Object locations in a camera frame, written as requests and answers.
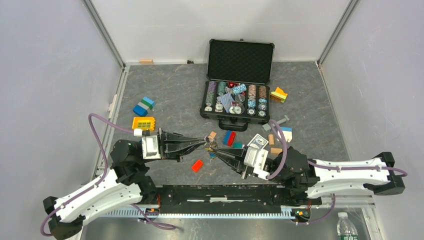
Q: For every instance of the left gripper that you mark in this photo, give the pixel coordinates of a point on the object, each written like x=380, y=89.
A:
x=172, y=145

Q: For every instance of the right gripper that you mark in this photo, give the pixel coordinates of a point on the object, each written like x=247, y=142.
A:
x=236, y=165

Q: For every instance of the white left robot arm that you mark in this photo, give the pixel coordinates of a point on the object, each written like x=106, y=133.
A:
x=124, y=182

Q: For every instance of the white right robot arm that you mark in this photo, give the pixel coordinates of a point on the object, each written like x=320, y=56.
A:
x=305, y=177

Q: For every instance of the teal flat piece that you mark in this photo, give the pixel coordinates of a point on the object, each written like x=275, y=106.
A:
x=238, y=145

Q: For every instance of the blue red brick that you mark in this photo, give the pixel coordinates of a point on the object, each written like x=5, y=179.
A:
x=229, y=138

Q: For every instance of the blue playing card box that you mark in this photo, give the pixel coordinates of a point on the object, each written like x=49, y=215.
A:
x=258, y=142

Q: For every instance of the yellow window brick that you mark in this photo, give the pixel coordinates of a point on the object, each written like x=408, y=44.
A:
x=145, y=123

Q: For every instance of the orange wooden block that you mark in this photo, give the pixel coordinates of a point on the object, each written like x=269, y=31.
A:
x=276, y=151

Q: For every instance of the grey plastic bolt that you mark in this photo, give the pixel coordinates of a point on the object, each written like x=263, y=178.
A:
x=267, y=127

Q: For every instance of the blue grey green brick stack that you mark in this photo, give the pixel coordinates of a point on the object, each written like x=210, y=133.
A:
x=144, y=107

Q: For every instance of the blue white brick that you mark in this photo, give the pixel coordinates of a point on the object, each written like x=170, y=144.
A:
x=288, y=133

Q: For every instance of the black poker chip case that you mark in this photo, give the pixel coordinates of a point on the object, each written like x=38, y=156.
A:
x=236, y=91

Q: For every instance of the yellow orange brick pile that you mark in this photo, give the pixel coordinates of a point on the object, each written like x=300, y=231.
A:
x=278, y=95

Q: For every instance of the wooden block on ledge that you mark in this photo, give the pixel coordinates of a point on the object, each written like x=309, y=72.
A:
x=146, y=61

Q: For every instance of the plastic water bottle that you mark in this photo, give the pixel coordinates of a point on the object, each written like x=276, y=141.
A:
x=346, y=230

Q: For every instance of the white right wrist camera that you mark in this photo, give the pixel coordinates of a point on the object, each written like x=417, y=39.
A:
x=256, y=159

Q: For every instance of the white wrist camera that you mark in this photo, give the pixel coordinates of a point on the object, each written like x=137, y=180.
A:
x=149, y=143
x=256, y=159

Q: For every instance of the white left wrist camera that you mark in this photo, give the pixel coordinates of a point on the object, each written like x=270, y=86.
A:
x=149, y=143

